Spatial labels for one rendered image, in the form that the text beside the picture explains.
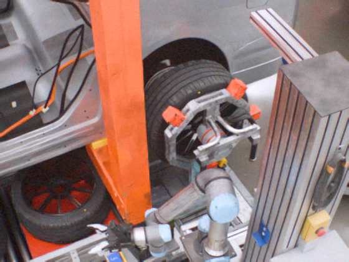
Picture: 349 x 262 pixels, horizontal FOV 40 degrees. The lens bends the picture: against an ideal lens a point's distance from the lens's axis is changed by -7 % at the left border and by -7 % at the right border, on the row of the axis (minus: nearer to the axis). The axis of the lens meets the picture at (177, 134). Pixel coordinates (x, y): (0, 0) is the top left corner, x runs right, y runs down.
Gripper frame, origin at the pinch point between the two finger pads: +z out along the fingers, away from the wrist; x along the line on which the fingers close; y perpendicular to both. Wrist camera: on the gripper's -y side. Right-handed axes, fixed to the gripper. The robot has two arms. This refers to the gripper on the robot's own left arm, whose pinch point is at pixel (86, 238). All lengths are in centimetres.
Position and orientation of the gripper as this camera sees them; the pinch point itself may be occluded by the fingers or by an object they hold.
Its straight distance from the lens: 212.1
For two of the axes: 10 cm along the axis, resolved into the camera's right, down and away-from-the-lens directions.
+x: -1.6, -6.2, 7.7
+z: -9.9, 1.2, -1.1
